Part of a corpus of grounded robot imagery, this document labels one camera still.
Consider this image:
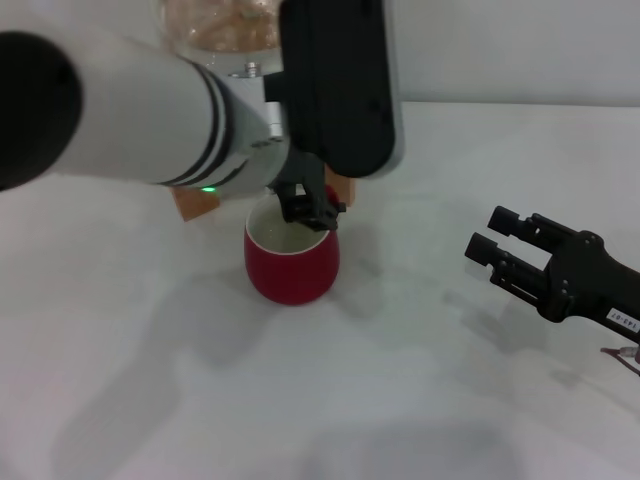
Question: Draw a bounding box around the red cup with white inside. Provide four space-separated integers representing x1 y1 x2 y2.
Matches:
243 183 342 306

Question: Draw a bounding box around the clear glass water dispenser jar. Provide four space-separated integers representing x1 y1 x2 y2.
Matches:
154 0 284 76

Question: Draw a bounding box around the wooden dispenser stand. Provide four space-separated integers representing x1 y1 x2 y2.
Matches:
172 168 358 224

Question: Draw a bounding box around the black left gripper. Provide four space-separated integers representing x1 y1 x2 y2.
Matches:
264 149 348 233

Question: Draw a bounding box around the right arm cable with plug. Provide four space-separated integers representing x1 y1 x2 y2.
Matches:
599 342 640 376

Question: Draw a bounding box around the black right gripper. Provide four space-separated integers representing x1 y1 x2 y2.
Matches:
464 205 640 334

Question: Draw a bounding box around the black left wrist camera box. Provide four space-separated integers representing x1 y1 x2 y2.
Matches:
263 0 406 181

